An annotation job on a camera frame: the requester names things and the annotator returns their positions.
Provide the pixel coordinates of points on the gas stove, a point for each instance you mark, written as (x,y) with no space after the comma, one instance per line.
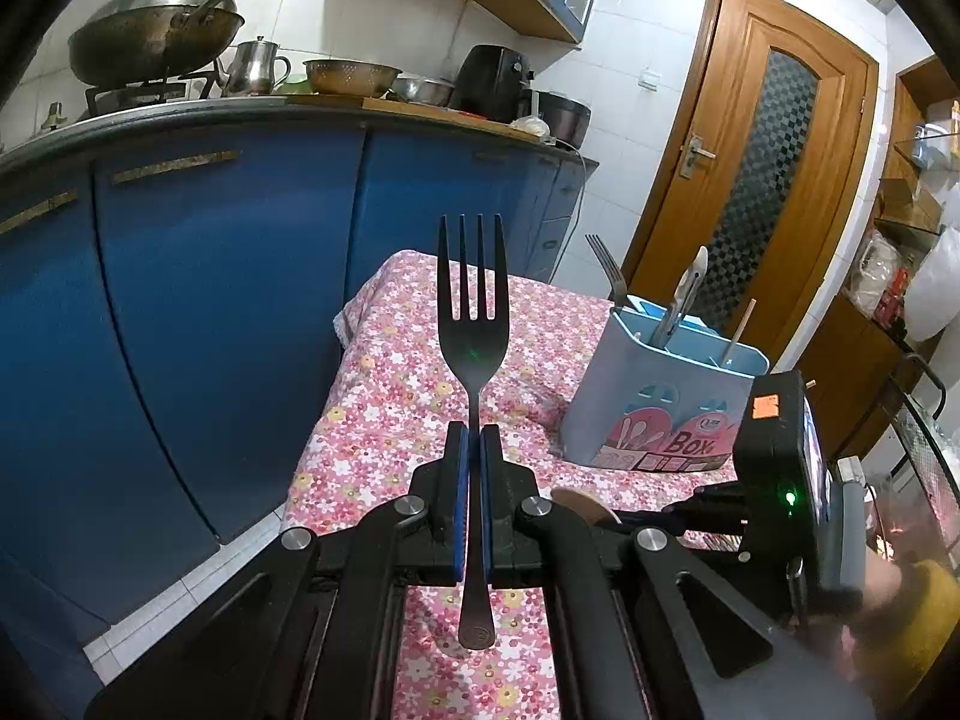
(142,95)

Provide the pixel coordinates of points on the small white plastic bag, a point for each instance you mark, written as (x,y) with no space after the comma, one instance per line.
(531,127)

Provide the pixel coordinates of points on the beige wooden spoon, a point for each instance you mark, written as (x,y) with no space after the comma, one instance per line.
(581,504)

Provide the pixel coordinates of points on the wooden shelf unit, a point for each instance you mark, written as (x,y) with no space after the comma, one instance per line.
(847,375)

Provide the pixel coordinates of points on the person's right hand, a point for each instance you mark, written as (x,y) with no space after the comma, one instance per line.
(877,607)

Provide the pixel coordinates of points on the brown wooden door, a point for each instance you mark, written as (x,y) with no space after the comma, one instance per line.
(742,90)

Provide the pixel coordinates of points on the dark rice cooker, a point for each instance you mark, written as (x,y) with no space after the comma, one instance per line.
(566,120)

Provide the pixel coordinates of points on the steel fork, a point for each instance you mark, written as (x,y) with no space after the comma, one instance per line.
(472,345)
(611,277)

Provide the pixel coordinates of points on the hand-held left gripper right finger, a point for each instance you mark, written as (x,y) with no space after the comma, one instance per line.
(491,495)

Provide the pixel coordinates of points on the blue plastic utensil holder box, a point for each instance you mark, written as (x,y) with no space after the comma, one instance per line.
(637,382)

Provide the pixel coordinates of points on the large white plastic bag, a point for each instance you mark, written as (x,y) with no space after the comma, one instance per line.
(937,285)

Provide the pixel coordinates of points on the blue kitchen base cabinet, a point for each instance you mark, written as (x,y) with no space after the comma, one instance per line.
(225,315)

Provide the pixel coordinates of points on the steel bowl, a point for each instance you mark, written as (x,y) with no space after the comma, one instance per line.
(424,90)

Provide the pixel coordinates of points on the wooden chopstick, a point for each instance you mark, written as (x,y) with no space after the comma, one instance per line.
(742,330)

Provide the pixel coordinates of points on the pink white plastic bag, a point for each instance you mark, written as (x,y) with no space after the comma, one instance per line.
(874,274)

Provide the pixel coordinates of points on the steel colander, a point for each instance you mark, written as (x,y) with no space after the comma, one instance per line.
(352,76)

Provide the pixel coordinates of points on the steel kettle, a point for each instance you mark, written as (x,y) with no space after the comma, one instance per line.
(255,67)

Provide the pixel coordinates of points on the cardboard box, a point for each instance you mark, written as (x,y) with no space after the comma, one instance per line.
(907,206)

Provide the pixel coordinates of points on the black air fryer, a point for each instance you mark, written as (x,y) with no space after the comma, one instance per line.
(487,86)

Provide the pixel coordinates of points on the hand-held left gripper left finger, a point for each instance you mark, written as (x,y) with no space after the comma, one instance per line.
(457,495)

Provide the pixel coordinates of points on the metal peeler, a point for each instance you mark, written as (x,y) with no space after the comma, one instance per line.
(686,292)

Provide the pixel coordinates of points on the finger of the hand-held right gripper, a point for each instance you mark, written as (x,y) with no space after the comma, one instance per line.
(652,522)
(720,499)

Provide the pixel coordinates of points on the white wall switch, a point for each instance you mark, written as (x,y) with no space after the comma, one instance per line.
(650,79)

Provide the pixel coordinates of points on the white plastic box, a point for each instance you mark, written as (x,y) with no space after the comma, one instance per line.
(849,469)

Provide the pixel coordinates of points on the wooden cutting board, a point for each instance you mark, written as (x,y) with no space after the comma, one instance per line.
(420,111)

